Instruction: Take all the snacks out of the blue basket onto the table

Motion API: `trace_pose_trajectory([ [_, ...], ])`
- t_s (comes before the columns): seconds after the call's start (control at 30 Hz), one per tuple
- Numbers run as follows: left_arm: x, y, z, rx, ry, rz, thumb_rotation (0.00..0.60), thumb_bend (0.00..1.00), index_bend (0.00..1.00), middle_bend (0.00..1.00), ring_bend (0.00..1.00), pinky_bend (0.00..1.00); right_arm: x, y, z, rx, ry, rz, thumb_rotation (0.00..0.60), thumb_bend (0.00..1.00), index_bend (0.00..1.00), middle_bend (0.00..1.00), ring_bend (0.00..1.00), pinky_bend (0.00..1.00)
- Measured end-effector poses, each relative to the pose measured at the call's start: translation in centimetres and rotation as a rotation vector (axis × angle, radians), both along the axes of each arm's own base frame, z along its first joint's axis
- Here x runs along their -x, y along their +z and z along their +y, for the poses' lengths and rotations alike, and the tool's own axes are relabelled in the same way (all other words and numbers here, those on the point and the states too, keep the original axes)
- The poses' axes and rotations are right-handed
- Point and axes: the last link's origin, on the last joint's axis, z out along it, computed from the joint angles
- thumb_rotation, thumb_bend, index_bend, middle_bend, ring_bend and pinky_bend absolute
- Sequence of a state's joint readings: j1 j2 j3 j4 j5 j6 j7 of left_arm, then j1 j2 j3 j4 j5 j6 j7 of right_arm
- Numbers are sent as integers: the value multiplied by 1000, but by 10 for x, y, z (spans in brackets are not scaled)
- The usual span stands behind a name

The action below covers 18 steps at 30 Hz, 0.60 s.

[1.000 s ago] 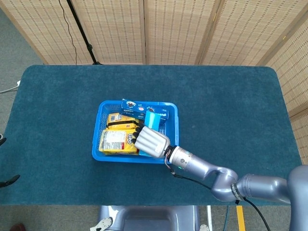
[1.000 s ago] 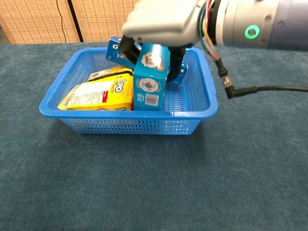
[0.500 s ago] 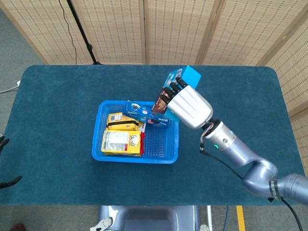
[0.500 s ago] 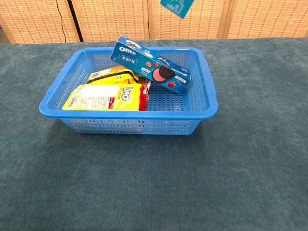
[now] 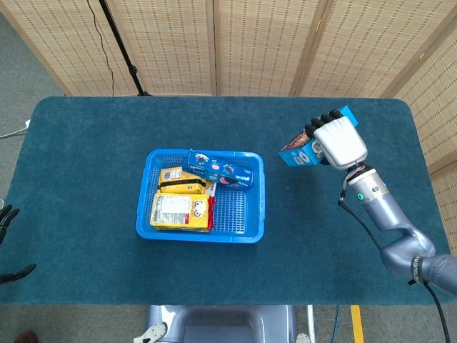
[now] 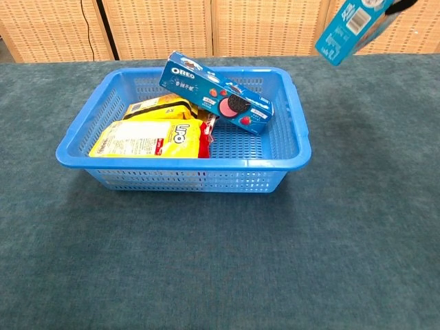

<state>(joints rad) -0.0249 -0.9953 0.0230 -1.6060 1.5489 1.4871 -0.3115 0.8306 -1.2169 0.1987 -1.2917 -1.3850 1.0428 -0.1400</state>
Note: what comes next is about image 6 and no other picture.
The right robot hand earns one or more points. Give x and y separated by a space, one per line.
402 6

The light blue cookie box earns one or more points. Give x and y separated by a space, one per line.
343 38

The dark blue Oreo box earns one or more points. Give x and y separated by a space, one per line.
206 93

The yellow black-striped snack bag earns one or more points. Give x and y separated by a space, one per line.
161 110

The yellow red Lipo snack bag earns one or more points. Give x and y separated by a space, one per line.
144 137

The blue plastic perforated basket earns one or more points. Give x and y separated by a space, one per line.
240 144

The bamboo folding screen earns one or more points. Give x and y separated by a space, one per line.
258 27

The small white snack packet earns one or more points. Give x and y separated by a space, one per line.
209 120

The teal table mat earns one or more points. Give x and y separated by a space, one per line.
220 258

